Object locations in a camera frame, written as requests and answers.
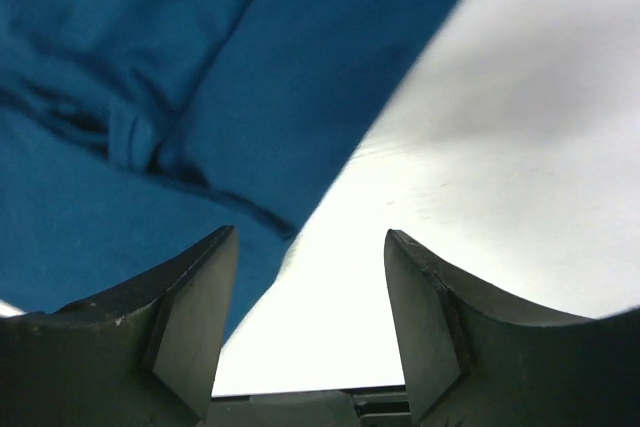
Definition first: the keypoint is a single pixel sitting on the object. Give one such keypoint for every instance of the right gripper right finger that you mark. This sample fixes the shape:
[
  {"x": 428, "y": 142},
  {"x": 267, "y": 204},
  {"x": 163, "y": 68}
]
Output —
[{"x": 473, "y": 354}]

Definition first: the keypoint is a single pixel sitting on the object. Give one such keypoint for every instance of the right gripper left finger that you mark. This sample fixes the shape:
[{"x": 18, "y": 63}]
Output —
[{"x": 141, "y": 353}]

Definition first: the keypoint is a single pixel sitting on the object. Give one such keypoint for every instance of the blue t shirt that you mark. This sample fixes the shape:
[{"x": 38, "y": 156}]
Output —
[{"x": 131, "y": 129}]

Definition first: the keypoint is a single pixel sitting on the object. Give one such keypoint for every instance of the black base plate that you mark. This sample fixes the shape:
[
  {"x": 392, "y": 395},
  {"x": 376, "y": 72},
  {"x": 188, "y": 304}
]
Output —
[{"x": 358, "y": 407}]

